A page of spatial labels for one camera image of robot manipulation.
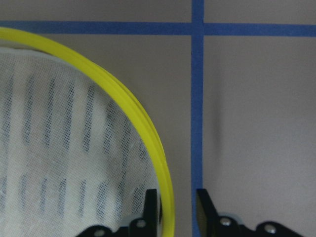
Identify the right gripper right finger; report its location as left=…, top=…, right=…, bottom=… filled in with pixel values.
left=196, top=189, right=301, bottom=237

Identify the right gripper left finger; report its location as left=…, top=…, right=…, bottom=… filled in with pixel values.
left=79, top=189, right=158, bottom=237

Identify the yellow bamboo steamer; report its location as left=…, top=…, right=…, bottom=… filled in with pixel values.
left=0, top=27, right=175, bottom=237

